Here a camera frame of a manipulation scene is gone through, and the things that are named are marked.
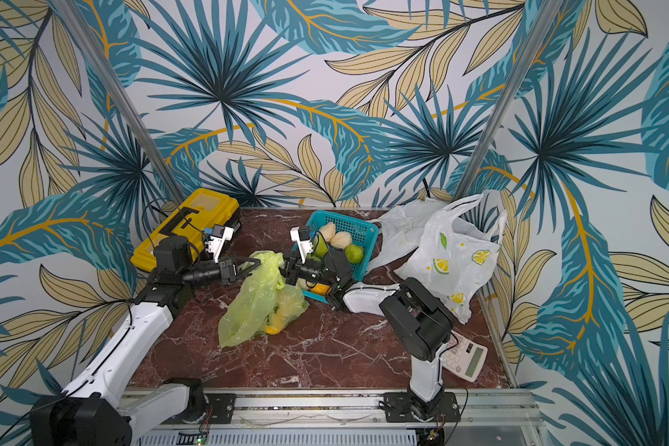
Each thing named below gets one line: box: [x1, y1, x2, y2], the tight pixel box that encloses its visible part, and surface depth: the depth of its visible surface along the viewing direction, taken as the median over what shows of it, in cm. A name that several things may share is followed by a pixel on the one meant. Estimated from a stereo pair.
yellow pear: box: [265, 311, 287, 335], surface depth 83 cm
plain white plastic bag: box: [366, 198, 448, 273], surface depth 99 cm
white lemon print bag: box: [393, 193, 508, 325], surface depth 90 cm
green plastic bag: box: [217, 250, 310, 349], surface depth 73 cm
